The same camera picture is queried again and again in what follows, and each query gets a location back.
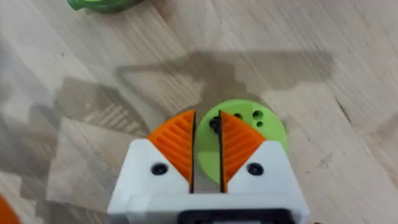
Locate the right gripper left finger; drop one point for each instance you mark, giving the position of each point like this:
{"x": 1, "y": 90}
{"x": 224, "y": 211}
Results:
{"x": 168, "y": 155}

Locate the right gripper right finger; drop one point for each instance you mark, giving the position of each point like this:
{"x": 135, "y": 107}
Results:
{"x": 248, "y": 158}

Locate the green toy vegetable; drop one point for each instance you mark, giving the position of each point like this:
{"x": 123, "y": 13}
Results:
{"x": 102, "y": 4}

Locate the green disc with holes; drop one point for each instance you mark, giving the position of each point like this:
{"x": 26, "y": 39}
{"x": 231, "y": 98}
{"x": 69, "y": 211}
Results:
{"x": 270, "y": 124}

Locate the orange ribbed wedge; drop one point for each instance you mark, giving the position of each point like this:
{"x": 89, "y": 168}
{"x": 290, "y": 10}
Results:
{"x": 6, "y": 213}

